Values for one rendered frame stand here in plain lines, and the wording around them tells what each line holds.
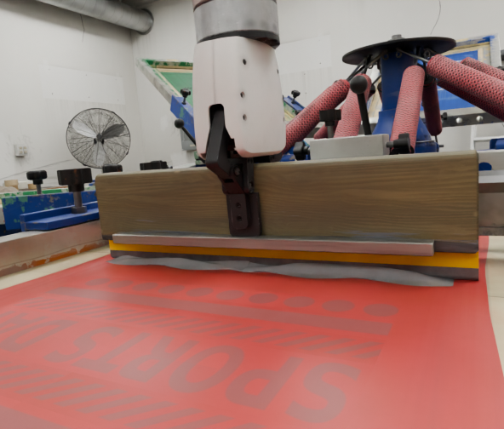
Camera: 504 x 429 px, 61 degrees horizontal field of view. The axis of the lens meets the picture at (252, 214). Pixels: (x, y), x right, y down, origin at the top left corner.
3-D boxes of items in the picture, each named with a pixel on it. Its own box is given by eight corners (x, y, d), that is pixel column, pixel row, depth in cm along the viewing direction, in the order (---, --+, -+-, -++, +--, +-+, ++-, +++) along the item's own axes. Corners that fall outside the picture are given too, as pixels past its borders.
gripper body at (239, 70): (230, 49, 45) (240, 157, 47) (168, 29, 36) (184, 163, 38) (296, 34, 42) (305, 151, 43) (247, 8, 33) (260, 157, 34)
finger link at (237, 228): (226, 164, 40) (233, 234, 41) (208, 167, 37) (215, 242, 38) (257, 162, 39) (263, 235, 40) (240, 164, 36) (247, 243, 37)
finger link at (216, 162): (226, 85, 38) (248, 137, 42) (190, 134, 33) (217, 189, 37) (238, 82, 38) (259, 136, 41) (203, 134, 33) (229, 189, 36)
